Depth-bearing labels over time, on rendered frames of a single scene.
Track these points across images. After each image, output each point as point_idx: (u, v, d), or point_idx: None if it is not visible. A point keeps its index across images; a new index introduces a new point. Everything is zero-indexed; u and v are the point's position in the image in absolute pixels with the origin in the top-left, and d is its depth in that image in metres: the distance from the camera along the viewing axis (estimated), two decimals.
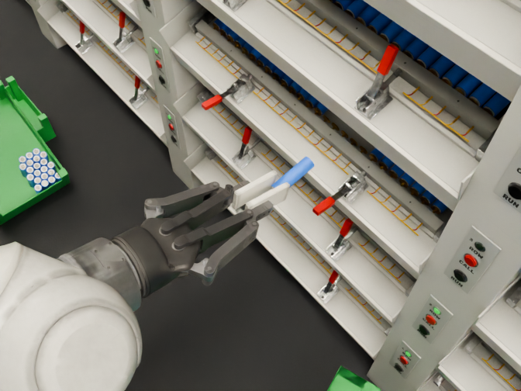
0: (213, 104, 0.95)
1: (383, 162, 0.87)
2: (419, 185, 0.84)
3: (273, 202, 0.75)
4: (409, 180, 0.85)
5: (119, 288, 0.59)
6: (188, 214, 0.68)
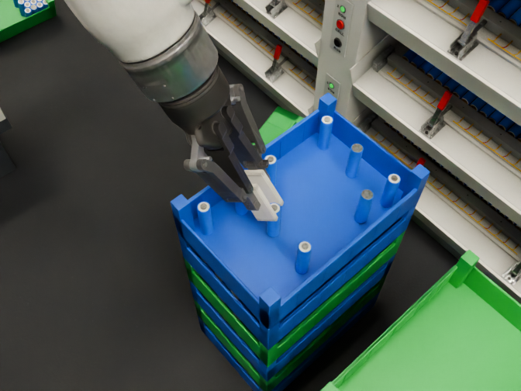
0: None
1: None
2: None
3: (270, 190, 0.76)
4: None
5: None
6: (208, 150, 0.67)
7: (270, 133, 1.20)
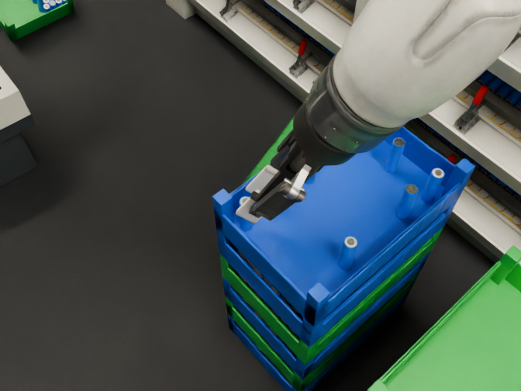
0: None
1: None
2: None
3: None
4: None
5: None
6: (280, 164, 0.64)
7: None
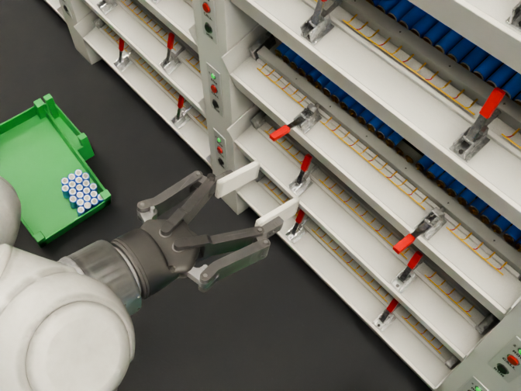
0: (281, 135, 0.93)
1: (462, 198, 0.85)
2: (502, 223, 0.82)
3: (242, 171, 0.76)
4: (491, 217, 0.83)
5: None
6: (204, 255, 0.69)
7: None
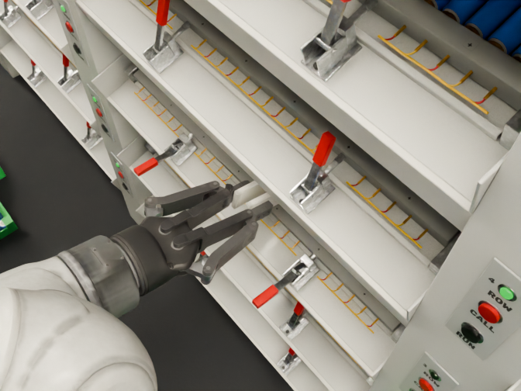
0: (147, 169, 0.84)
1: None
2: None
3: (273, 202, 0.75)
4: None
5: (118, 287, 0.59)
6: (187, 213, 0.68)
7: None
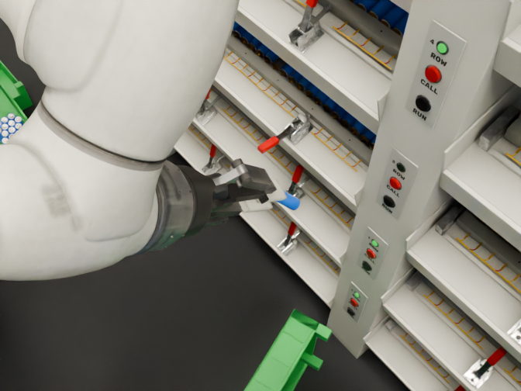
0: None
1: (326, 105, 0.91)
2: (358, 125, 0.88)
3: None
4: (350, 120, 0.89)
5: None
6: (231, 204, 0.64)
7: (287, 347, 1.04)
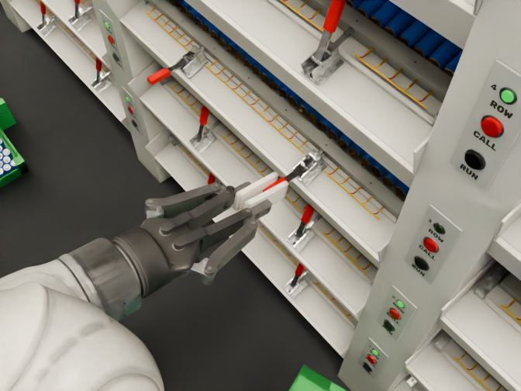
0: (160, 77, 0.87)
1: (343, 140, 0.79)
2: (381, 164, 0.75)
3: (260, 183, 0.75)
4: (371, 159, 0.76)
5: None
6: (200, 247, 0.69)
7: None
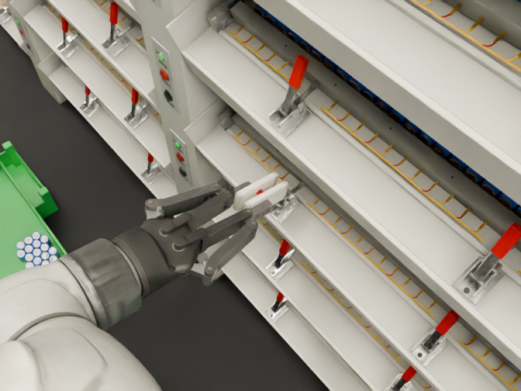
0: None
1: None
2: None
3: (260, 183, 0.75)
4: None
5: None
6: (200, 248, 0.69)
7: None
